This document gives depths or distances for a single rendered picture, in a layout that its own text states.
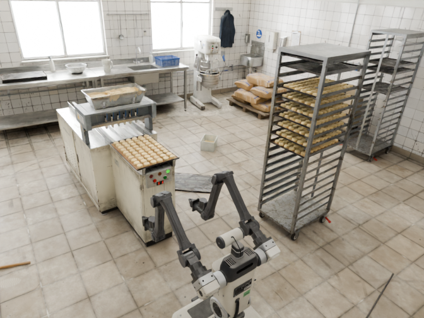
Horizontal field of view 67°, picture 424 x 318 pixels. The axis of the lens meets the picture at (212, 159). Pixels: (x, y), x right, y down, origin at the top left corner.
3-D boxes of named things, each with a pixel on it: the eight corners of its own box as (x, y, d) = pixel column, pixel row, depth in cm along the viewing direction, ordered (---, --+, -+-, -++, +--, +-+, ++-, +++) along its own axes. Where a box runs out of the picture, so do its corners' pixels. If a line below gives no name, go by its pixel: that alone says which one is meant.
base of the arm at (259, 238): (253, 250, 198) (262, 243, 189) (246, 239, 201) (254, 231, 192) (264, 245, 202) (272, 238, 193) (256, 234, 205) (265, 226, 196)
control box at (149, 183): (146, 187, 278) (144, 173, 272) (170, 178, 291) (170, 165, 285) (147, 188, 276) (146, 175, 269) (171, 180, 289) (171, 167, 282)
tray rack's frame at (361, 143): (361, 139, 552) (394, 28, 468) (391, 151, 516) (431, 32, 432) (339, 148, 517) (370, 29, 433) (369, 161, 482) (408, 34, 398)
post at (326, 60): (291, 234, 319) (327, 57, 238) (289, 233, 321) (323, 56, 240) (293, 233, 320) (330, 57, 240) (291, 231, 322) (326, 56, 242)
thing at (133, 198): (117, 212, 357) (108, 139, 315) (145, 202, 376) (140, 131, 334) (145, 250, 308) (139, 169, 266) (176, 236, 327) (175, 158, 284)
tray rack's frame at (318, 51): (291, 241, 321) (329, 57, 237) (255, 215, 356) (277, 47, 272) (329, 217, 357) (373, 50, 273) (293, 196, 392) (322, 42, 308)
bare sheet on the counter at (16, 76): (2, 80, 469) (2, 79, 468) (-1, 74, 497) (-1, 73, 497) (47, 76, 499) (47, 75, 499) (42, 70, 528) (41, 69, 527)
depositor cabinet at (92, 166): (67, 168, 436) (55, 109, 397) (118, 155, 475) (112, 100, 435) (100, 218, 347) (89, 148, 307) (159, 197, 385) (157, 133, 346)
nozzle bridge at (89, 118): (79, 136, 330) (73, 105, 314) (144, 123, 369) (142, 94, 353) (89, 149, 307) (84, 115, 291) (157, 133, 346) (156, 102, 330)
